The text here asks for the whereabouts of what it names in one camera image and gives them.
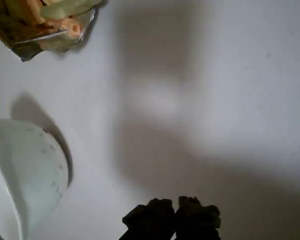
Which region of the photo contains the peach veggie straw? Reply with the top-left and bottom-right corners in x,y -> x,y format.
38,16 -> 84,39

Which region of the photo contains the white ceramic bowl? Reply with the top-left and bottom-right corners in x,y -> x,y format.
0,118 -> 70,240

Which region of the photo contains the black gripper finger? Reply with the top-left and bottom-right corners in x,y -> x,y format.
174,196 -> 221,240
118,198 -> 176,240

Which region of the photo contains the veggie straw snack packet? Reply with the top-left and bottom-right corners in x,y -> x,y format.
0,0 -> 109,63

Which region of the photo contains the pale green veggie straw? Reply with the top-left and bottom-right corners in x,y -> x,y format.
41,0 -> 104,20

